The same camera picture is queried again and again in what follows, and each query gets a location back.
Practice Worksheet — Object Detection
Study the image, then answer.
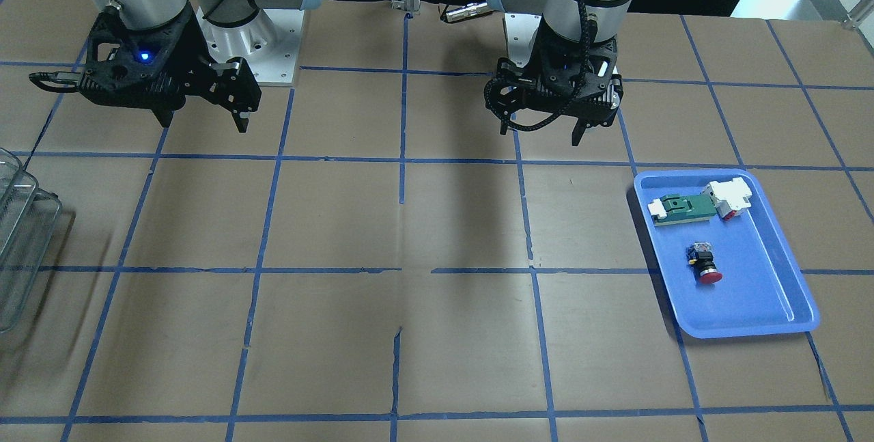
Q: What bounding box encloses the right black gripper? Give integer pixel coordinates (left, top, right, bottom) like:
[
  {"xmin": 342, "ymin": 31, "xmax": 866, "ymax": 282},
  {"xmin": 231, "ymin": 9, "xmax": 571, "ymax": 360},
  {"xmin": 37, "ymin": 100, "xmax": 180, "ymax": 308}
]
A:
[{"xmin": 29, "ymin": 3, "xmax": 262, "ymax": 133}]

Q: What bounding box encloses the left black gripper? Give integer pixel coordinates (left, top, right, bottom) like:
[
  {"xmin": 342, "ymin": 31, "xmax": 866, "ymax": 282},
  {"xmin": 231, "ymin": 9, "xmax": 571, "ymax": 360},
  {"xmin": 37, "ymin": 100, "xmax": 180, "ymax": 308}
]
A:
[{"xmin": 483, "ymin": 18, "xmax": 623, "ymax": 147}]

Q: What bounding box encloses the red emergency stop button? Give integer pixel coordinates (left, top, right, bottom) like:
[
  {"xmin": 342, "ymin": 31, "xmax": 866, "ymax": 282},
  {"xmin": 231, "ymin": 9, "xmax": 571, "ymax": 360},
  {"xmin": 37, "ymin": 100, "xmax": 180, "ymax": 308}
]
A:
[{"xmin": 686, "ymin": 242, "xmax": 723, "ymax": 284}]

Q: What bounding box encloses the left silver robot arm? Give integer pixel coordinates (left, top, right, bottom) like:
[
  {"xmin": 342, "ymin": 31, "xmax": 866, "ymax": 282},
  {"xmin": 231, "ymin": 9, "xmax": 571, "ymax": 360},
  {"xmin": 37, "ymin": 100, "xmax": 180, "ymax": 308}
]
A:
[{"xmin": 483, "ymin": 0, "xmax": 632, "ymax": 146}]

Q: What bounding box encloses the blue plastic tray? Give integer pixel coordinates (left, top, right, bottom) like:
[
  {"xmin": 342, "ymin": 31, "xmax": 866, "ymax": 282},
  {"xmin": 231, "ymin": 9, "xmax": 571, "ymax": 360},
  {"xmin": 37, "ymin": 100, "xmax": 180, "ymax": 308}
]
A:
[{"xmin": 634, "ymin": 168, "xmax": 821, "ymax": 339}]

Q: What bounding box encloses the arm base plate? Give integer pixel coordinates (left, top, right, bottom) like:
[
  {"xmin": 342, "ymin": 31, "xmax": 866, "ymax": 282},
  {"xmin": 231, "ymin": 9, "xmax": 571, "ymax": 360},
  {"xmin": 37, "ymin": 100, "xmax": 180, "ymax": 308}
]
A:
[
  {"xmin": 196, "ymin": 8, "xmax": 308, "ymax": 87},
  {"xmin": 503, "ymin": 13, "xmax": 542, "ymax": 68}
]

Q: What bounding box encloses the green white switch module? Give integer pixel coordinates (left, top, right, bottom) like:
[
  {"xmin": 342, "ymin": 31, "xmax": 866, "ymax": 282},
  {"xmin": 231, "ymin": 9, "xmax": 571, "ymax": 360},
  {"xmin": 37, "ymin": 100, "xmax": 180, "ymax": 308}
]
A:
[{"xmin": 646, "ymin": 178, "xmax": 753, "ymax": 226}]

